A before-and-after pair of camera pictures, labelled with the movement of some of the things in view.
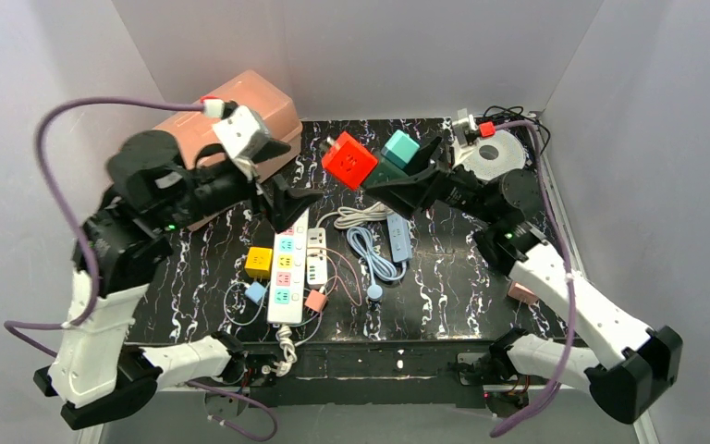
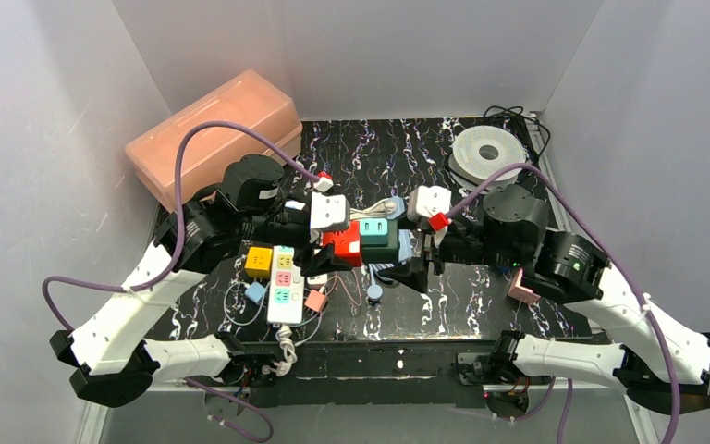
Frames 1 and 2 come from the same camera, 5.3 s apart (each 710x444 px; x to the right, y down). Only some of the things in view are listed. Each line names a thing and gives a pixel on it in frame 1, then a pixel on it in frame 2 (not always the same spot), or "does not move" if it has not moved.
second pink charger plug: [520, 291] does not move
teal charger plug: [400, 149] -> [373, 232]
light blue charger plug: [255, 292] does not move
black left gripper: [263, 196] -> [314, 246]
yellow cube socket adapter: [258, 262] does not move
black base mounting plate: [368, 375] does not move
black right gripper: [443, 181] -> [433, 250]
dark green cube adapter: [385, 171] -> [381, 249]
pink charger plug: [315, 300] does not move
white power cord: [348, 216] does not move
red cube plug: [349, 160] -> [347, 243]
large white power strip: [287, 280] does not move
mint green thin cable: [255, 318] -> [257, 324]
